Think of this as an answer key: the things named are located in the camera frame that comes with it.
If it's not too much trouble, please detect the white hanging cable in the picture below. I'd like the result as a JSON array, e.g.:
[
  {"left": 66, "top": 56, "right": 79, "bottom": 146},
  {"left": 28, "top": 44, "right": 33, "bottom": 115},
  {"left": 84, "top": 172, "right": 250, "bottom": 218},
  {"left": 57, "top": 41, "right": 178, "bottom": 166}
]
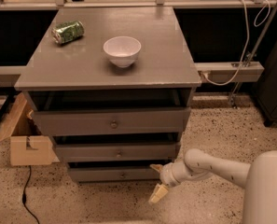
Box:
[{"left": 201, "top": 0, "right": 272, "bottom": 87}]

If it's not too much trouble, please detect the black floor cable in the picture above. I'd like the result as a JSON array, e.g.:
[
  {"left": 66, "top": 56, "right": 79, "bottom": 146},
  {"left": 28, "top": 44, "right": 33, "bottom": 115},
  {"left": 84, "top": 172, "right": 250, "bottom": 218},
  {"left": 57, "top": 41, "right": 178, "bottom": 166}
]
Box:
[{"left": 21, "top": 165, "right": 41, "bottom": 224}]

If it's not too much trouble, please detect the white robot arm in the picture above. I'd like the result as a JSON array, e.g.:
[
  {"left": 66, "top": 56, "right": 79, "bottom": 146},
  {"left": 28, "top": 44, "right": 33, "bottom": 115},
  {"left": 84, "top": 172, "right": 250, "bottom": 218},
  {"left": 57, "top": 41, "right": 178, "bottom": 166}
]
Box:
[{"left": 149, "top": 148, "right": 277, "bottom": 224}]

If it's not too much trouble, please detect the grey bottom drawer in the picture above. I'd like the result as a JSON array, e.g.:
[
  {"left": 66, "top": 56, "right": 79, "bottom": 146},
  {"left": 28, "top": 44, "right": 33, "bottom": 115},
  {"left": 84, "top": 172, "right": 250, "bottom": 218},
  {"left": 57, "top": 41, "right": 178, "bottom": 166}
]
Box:
[{"left": 68, "top": 166, "right": 159, "bottom": 182}]

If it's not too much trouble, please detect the cardboard box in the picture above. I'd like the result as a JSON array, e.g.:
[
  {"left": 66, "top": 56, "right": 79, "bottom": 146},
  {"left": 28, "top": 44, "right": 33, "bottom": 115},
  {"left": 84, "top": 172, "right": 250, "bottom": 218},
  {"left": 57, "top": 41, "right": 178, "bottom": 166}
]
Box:
[{"left": 0, "top": 93, "right": 59, "bottom": 166}]

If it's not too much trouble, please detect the grey drawer cabinet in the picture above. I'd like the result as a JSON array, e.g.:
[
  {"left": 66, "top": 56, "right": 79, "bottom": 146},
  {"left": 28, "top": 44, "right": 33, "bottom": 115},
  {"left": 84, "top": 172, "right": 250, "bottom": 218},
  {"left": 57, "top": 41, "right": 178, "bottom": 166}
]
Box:
[{"left": 15, "top": 7, "right": 201, "bottom": 183}]

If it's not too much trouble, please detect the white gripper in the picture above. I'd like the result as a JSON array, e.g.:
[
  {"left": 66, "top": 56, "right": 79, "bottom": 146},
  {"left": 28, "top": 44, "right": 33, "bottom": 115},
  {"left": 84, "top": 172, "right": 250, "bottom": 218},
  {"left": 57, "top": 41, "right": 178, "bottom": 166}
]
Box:
[{"left": 148, "top": 161, "right": 188, "bottom": 204}]

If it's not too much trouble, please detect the grey middle drawer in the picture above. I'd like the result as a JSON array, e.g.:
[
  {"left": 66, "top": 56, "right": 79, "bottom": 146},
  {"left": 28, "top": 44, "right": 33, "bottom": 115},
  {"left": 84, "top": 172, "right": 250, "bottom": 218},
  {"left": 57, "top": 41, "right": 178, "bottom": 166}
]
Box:
[{"left": 55, "top": 142, "right": 180, "bottom": 162}]

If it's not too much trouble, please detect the dark cabinet at right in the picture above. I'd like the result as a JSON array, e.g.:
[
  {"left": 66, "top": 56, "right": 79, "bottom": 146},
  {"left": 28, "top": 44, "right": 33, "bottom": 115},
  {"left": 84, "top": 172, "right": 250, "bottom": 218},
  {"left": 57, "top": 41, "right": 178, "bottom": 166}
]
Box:
[{"left": 253, "top": 41, "right": 277, "bottom": 127}]

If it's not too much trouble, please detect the metal diagonal rod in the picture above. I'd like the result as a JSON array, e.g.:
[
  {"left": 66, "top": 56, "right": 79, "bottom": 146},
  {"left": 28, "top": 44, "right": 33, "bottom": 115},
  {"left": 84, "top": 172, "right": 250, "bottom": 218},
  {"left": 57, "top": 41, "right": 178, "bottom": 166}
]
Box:
[{"left": 229, "top": 0, "right": 277, "bottom": 108}]

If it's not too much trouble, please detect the grey top drawer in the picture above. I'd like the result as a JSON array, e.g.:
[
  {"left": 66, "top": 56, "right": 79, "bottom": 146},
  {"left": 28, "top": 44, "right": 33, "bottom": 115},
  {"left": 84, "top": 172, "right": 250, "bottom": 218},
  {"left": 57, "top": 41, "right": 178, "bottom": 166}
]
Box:
[{"left": 34, "top": 107, "right": 190, "bottom": 136}]

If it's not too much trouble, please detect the grey drawer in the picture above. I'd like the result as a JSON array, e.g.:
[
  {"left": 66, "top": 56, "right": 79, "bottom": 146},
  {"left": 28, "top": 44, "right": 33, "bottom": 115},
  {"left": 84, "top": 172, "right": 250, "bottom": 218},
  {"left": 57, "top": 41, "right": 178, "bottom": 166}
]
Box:
[
  {"left": 68, "top": 166, "right": 159, "bottom": 182},
  {"left": 34, "top": 107, "right": 190, "bottom": 136},
  {"left": 55, "top": 142, "right": 180, "bottom": 162}
]

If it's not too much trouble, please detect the green soda can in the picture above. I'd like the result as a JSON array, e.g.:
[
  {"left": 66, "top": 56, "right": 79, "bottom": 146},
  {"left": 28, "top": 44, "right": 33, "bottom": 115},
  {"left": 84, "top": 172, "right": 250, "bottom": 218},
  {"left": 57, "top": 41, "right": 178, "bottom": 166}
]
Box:
[{"left": 51, "top": 21, "right": 84, "bottom": 45}]

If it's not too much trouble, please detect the white bowl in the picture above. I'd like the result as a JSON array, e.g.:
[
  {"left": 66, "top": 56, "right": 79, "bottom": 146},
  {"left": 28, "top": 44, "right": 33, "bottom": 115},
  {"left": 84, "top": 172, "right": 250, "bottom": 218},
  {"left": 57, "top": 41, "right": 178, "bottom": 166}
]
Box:
[{"left": 103, "top": 36, "right": 142, "bottom": 68}]

